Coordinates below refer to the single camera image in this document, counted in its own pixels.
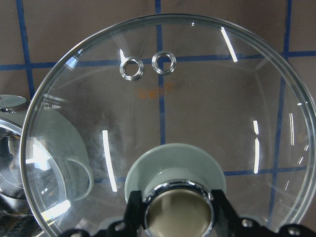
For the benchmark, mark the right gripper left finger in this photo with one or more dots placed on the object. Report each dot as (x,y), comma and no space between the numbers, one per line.
(135,211)

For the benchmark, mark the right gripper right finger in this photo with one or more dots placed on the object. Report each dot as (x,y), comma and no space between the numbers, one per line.
(226,218)

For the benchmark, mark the glass pot lid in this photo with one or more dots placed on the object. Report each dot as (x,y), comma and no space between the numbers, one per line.
(176,106)

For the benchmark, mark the pale green electric pot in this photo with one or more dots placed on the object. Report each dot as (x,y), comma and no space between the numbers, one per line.
(38,189)

